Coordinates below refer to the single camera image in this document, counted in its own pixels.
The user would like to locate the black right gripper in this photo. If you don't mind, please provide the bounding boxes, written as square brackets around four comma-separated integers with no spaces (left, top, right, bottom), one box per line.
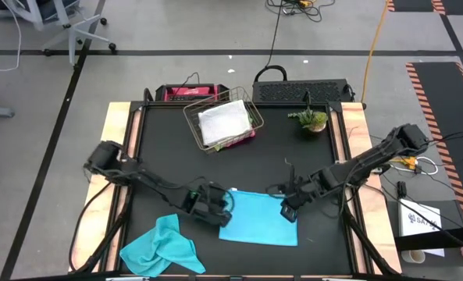
[279,178,319,225]

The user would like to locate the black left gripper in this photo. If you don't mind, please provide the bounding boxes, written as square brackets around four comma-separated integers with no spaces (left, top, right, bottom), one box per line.
[194,181,235,229]

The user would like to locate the blue microfiber towel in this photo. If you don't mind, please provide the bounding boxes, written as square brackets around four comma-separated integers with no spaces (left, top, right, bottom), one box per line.
[218,189,299,247]
[119,213,208,279]

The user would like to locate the pink microfiber towel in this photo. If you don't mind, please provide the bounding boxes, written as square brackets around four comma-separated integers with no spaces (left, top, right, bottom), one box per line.
[223,130,257,149]

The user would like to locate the grey microfiber towel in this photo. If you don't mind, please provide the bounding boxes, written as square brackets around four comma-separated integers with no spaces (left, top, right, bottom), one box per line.
[198,99,253,147]

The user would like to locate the potted succulent plant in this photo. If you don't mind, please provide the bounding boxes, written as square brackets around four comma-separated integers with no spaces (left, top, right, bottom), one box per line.
[287,108,329,133]

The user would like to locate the wooden table side board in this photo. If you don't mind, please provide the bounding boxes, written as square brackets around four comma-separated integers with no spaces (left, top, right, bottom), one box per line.
[69,101,143,273]
[330,101,403,275]

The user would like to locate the black perforated computer case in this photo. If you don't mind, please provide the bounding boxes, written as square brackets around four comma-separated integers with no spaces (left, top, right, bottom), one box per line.
[252,65,355,104]

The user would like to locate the white box on floor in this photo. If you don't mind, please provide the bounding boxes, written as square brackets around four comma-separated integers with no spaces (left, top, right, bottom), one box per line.
[397,197,446,258]

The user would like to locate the yellow connector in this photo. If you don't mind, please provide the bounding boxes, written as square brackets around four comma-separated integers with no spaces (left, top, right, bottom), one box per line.
[390,155,419,171]

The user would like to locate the red and black toolbox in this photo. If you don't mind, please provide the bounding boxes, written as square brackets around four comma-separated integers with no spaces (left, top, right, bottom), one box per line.
[155,84,230,103]

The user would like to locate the hazard-striped black floor mat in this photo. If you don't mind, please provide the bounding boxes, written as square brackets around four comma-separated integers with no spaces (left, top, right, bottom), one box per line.
[405,61,463,227]
[386,0,463,16]

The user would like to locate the white office chair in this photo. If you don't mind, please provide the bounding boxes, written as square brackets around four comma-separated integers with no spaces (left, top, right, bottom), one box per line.
[0,0,118,66]

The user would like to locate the thick black cable bundle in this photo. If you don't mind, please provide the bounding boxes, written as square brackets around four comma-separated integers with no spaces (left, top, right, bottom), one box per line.
[69,183,133,274]
[338,187,390,276]

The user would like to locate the copper wire basket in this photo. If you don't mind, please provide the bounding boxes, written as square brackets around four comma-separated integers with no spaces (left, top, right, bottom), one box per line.
[183,86,265,153]

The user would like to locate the black table frame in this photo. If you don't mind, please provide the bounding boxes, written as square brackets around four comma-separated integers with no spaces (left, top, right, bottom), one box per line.
[105,99,367,281]

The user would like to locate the white cable coil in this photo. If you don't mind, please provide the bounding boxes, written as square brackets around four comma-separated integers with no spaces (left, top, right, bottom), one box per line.
[394,155,440,176]

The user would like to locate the thin black floor cable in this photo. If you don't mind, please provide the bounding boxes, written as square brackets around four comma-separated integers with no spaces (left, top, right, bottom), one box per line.
[265,0,285,69]

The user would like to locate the yellow cable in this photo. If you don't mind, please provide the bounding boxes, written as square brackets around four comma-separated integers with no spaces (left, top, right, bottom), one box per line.
[361,0,390,105]

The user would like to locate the tangled black cables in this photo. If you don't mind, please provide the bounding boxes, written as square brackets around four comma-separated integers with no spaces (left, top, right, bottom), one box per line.
[265,0,337,23]

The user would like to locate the white floor cable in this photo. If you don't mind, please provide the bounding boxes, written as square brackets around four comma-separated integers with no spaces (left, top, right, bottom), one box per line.
[0,0,23,73]

